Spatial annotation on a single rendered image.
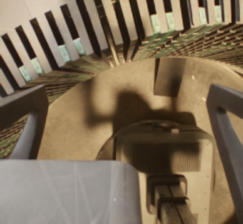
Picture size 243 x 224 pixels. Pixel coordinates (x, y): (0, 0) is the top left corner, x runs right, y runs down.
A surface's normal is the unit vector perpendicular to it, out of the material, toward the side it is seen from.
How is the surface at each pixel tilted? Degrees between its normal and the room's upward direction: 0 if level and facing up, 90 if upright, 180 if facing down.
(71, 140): 0
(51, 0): 0
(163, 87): 24
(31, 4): 0
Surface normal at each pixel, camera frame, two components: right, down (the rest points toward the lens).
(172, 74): -0.04, 0.51
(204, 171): 0.00, 0.11
